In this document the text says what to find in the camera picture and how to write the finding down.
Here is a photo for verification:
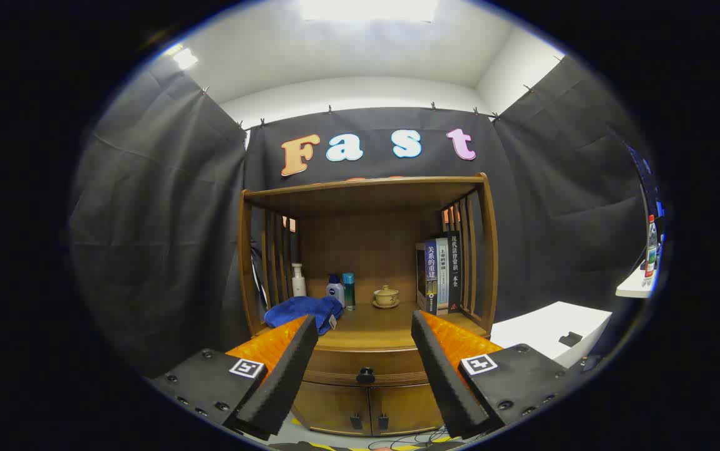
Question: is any wooden cabinet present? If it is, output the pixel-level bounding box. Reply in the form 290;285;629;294
238;174;500;437

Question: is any red-labelled bottle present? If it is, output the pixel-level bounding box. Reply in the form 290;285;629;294
645;215;658;278

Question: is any white blue-capped lotion bottle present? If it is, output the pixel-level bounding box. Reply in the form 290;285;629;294
326;274;346;308

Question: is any wooden drawer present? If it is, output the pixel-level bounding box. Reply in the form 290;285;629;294
302;348;429;387

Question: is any beige lidded teacup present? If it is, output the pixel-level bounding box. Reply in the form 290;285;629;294
372;285;401;309

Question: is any blue towel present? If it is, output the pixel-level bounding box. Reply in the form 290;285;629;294
264;296;344;336

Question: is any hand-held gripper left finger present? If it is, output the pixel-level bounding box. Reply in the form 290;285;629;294
150;315;319;441

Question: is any black floor cable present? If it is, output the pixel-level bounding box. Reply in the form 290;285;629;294
369;426;461;450

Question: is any wooden countertop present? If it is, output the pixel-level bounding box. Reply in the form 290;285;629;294
252;299;491;351

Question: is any wooden cabinet door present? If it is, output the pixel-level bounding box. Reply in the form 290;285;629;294
291;382;372;436
369;383;445;436

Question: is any white shelf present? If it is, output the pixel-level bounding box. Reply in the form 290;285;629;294
615;266;656;299

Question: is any blue-spined book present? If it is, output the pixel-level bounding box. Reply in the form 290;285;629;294
416;240;440;316

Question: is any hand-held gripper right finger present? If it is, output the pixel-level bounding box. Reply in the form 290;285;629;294
411;310;592;439

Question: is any white drawer cabinet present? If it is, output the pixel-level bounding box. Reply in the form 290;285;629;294
490;301;613;369

